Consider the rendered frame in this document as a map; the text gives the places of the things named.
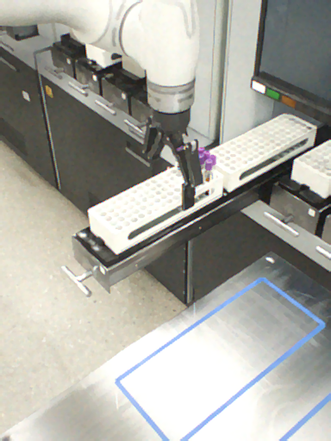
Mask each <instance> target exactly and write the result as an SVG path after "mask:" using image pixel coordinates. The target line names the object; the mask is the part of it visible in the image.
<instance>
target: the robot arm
mask: <svg viewBox="0 0 331 441"><path fill-rule="evenodd" d="M47 23H59V24H64V25H66V26H69V27H72V30H73V33H74V34H75V35H76V38H77V39H78V40H81V41H82V42H85V43H87V45H91V46H94V47H97V48H99V49H103V50H104V51H107V53H117V54H120V55H125V56H129V57H130V58H132V59H133V60H134V61H135V62H137V63H138V64H139V65H140V66H141V67H142V68H143V70H146V74H147V89H148V102H149V105H150V106H151V107H152V116H150V117H147V118H146V131H145V136H144V141H143V147H142V153H143V154H147V156H148V159H149V162H150V179H152V177H155V176H157V175H159V174H160V173H163V158H162V157H160V153H161V152H162V151H163V149H164V147H165V145H167V146H169V147H170V148H171V151H172V155H173V156H175V157H177V160H178V165H179V168H180V170H181V173H182V175H183V178H184V183H182V210H183V211H186V210H188V208H192V207H194V206H195V196H196V187H197V186H199V185H201V184H203V175H202V170H201V164H200V158H199V154H198V140H192V139H189V138H188V134H187V131H186V128H187V127H188V125H189V122H190V111H191V106H192V105H193V104H194V102H195V82H196V77H195V74H196V68H197V63H198V59H200V49H201V26H200V17H199V10H198V5H197V0H0V26H20V27H27V26H34V25H40V24H47ZM181 146H183V148H181V149H178V151H177V148H179V147H181ZM189 179H190V180H189Z"/></svg>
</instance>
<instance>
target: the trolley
mask: <svg viewBox="0 0 331 441"><path fill-rule="evenodd" d="M0 441H331V292H330V291H329V290H326V289H325V288H323V287H322V286H321V285H319V284H317V282H316V281H314V280H313V279H310V278H309V277H307V276H306V275H304V274H303V272H301V271H300V270H298V269H297V268H295V267H294V266H291V265H290V264H288V263H287V261H285V260H284V259H283V258H281V257H279V256H278V255H276V254H275V253H274V252H269V253H268V254H266V255H265V256H264V257H262V258H261V259H258V260H257V261H255V262H254V263H252V264H250V266H249V267H247V268H246V269H244V270H242V271H241V272H239V273H238V274H236V275H235V276H233V277H230V278H229V279H228V280H227V281H226V282H225V283H223V284H222V285H220V286H219V287H216V288H215V289H213V290H211V291H210V292H209V293H208V294H206V296H203V297H202V298H200V299H199V300H197V301H195V302H194V303H192V304H191V305H189V306H188V307H186V309H184V310H183V311H181V312H180V313H178V314H176V315H174V316H172V317H171V318H170V319H169V320H168V321H167V322H165V323H164V324H162V325H160V326H158V327H156V328H155V329H153V331H152V332H150V333H149V334H147V335H145V336H144V337H142V338H141V339H139V340H137V342H136V343H133V344H132V345H130V346H129V347H128V348H126V349H125V350H123V351H122V352H120V353H119V354H117V355H116V356H114V357H112V358H111V359H109V361H108V362H106V363H104V364H103V365H101V366H99V367H97V369H96V370H94V371H92V372H91V373H89V374H88V375H86V376H85V377H84V378H83V379H81V380H80V381H77V382H75V383H74V385H72V386H71V387H69V388H67V389H66V390H64V392H63V393H61V394H58V395H57V396H55V397H54V398H53V399H52V400H51V401H49V402H47V403H46V404H44V405H43V407H40V408H38V409H37V410H35V411H34V412H32V413H31V414H30V415H29V416H27V417H26V418H23V419H22V420H21V421H20V422H18V423H17V424H14V425H13V426H12V427H11V428H9V429H8V430H6V431H5V432H3V434H1V435H0Z"/></svg>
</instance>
